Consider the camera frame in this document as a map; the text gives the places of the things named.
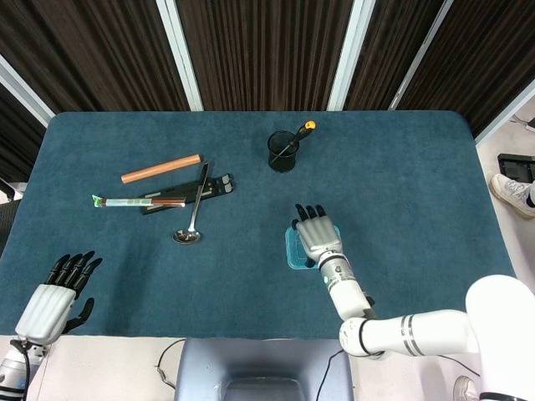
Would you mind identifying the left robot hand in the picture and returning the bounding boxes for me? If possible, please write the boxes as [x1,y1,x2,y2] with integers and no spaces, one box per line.
[15,250,104,347]

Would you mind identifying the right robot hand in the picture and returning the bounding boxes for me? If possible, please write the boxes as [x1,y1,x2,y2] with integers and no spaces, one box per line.
[291,203,344,269]

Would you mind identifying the blue plastic lid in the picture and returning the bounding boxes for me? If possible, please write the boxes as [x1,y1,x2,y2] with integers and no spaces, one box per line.
[284,225,342,272]

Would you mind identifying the black mesh pen holder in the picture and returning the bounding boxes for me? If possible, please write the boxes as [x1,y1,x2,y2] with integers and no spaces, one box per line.
[267,129,303,173]

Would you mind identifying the blue velvet tablecloth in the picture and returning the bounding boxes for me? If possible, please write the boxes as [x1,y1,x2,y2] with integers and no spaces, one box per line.
[0,110,528,339]

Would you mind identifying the black mesh chair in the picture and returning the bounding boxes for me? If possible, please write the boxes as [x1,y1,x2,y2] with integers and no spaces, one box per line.
[0,177,24,251]

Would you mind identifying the black flat folding stand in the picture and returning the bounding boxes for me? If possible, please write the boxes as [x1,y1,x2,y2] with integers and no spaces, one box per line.
[140,171,236,216]

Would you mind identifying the stainless steel ladle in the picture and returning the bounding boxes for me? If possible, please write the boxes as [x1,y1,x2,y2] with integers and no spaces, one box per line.
[172,160,211,246]

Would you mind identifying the chopsticks in paper sleeve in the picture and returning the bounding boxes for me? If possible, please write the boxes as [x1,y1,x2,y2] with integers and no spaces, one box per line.
[91,195,186,209]

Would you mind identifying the grey robot torso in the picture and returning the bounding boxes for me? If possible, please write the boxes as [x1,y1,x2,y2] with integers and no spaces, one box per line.
[173,337,355,401]

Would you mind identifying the wooden rolling pin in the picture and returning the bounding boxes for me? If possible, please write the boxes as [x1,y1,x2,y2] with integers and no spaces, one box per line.
[120,154,202,185]

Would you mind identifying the dark brown ribbed partition panel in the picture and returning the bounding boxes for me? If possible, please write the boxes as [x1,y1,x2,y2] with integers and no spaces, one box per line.
[0,83,47,180]
[344,0,444,110]
[175,0,356,112]
[0,0,191,114]
[396,0,535,137]

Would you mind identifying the white sneaker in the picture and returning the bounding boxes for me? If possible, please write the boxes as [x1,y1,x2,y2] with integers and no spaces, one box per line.
[489,173,535,219]
[453,374,482,401]

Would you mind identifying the black tablet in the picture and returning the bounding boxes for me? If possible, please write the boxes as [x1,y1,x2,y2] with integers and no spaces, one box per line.
[496,153,535,183]

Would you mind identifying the black yellow handled screwdriver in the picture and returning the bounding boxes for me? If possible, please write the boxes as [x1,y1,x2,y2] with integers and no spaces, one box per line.
[270,119,317,164]

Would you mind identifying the thin black cable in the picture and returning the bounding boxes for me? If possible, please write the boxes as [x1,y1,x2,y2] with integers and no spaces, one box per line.
[155,338,187,389]
[315,350,348,401]
[434,354,482,379]

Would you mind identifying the white partition frame post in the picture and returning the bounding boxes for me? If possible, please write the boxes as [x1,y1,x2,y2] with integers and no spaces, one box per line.
[474,79,535,145]
[0,53,55,126]
[327,0,377,112]
[156,0,205,112]
[388,0,455,110]

